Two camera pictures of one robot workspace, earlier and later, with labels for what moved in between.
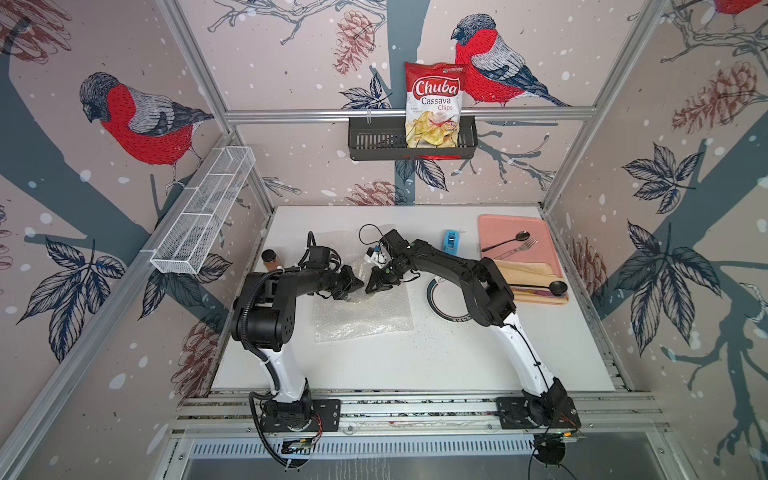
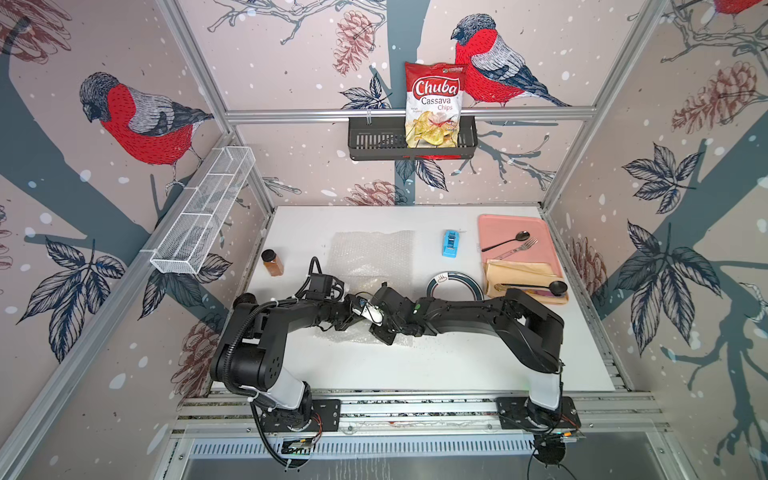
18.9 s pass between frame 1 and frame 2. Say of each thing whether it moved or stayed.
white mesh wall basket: stayed
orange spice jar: stayed
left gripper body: moved
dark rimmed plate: stayed
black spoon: stayed
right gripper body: moved
